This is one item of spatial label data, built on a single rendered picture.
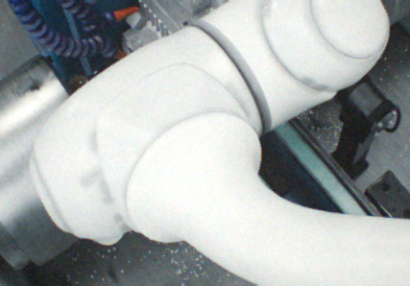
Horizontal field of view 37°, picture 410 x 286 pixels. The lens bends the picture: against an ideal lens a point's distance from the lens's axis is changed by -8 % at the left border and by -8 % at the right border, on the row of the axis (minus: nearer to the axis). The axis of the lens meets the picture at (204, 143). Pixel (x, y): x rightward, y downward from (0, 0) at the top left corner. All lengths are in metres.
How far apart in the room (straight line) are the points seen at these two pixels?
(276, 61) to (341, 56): 0.05
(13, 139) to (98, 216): 0.37
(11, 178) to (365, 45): 0.48
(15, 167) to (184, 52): 0.38
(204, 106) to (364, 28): 0.12
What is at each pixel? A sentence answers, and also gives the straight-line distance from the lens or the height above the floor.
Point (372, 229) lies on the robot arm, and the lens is 0.36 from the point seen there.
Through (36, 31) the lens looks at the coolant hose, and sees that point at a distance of 0.69.
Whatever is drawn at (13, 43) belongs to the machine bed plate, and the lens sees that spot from 1.34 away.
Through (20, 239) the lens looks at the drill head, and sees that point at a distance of 0.81.
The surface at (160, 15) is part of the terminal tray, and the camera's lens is 0.88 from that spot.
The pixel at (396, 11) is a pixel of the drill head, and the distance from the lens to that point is 1.01.
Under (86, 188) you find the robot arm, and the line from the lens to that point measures 0.43.
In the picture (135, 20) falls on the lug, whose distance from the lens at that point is 0.94.
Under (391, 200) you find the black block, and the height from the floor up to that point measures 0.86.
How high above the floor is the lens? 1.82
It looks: 64 degrees down
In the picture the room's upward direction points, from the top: 8 degrees counter-clockwise
